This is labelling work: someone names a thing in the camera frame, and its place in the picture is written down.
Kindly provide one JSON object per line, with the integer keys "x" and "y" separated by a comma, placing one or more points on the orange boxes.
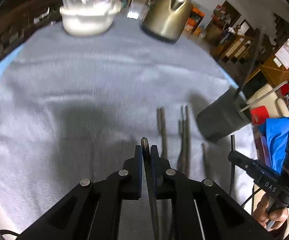
{"x": 193, "y": 22}

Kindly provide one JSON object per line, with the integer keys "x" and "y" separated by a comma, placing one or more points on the person's right hand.
{"x": 277, "y": 216}

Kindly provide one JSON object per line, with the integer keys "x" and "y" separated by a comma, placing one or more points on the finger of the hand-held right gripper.
{"x": 242, "y": 162}

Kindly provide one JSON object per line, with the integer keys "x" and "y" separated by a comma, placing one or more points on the grey perforated utensil holder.
{"x": 219, "y": 117}

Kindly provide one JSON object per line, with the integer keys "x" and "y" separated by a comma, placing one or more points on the red plastic object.
{"x": 259, "y": 115}

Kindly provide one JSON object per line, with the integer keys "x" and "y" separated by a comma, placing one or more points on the white plastic basin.
{"x": 87, "y": 21}

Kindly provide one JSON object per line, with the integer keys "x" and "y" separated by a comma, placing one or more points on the cream chair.
{"x": 267, "y": 95}

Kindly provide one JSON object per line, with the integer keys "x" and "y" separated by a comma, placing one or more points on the brass-coloured electric kettle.
{"x": 165, "y": 15}

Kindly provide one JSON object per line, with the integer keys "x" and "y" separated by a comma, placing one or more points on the blue fabric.
{"x": 277, "y": 140}

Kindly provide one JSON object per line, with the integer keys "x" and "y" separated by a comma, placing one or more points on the orange wooden cabinet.
{"x": 274, "y": 73}

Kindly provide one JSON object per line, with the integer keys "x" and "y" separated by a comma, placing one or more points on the bunch of long chopsticks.
{"x": 262, "y": 96}

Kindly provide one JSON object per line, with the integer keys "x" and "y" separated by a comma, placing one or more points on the grey table cloth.
{"x": 84, "y": 92}

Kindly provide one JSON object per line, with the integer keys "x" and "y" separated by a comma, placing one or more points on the light blue table cover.
{"x": 4, "y": 65}

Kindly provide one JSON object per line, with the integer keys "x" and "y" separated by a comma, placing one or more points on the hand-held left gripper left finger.
{"x": 138, "y": 175}

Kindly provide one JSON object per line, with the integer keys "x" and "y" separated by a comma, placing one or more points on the dark chopstick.
{"x": 187, "y": 140}
{"x": 159, "y": 130}
{"x": 181, "y": 150}
{"x": 232, "y": 145}
{"x": 164, "y": 135}
{"x": 151, "y": 205}
{"x": 205, "y": 160}

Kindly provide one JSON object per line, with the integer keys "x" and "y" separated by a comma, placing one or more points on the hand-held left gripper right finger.
{"x": 154, "y": 175}

